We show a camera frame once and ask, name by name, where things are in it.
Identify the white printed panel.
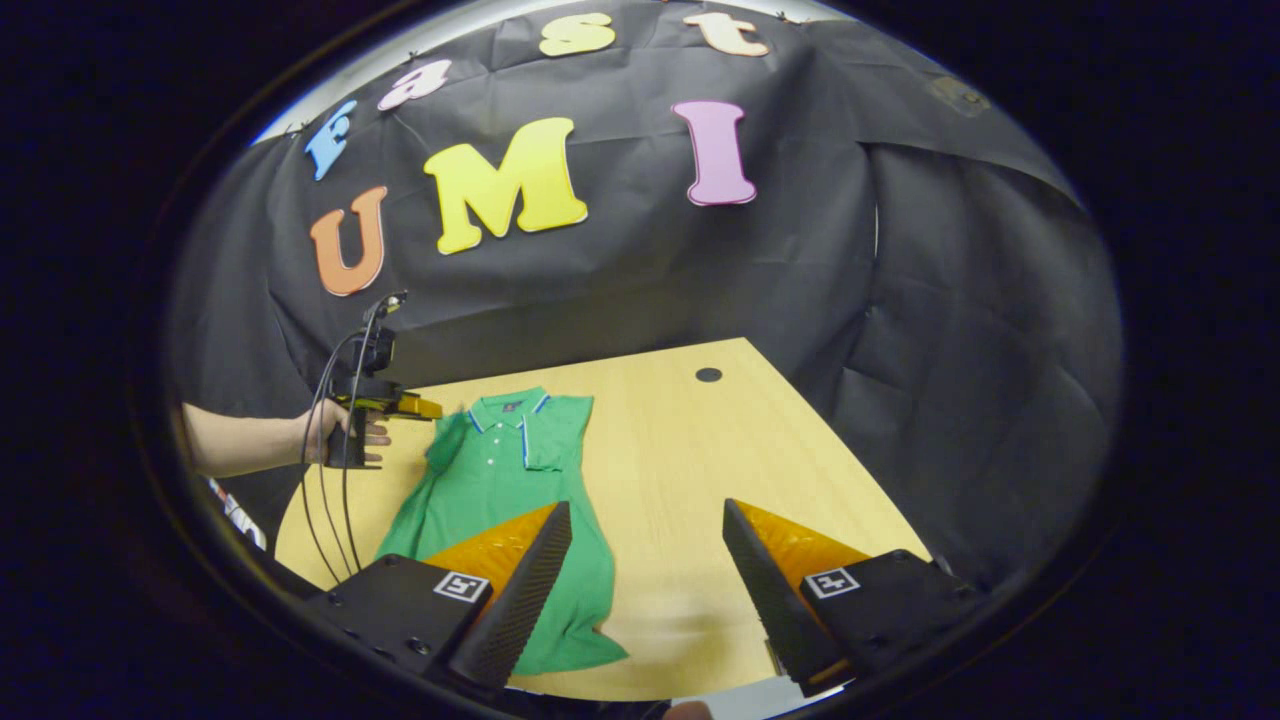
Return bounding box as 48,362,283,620
203,476,269,553

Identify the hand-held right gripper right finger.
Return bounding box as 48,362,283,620
722,498,986,699

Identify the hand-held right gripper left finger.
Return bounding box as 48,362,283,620
300,500,574,693

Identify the black backdrop cloth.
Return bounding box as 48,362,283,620
165,0,1126,601

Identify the green T-shirt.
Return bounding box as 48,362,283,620
375,387,631,677

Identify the black cable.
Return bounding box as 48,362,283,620
298,325,366,589
340,295,393,576

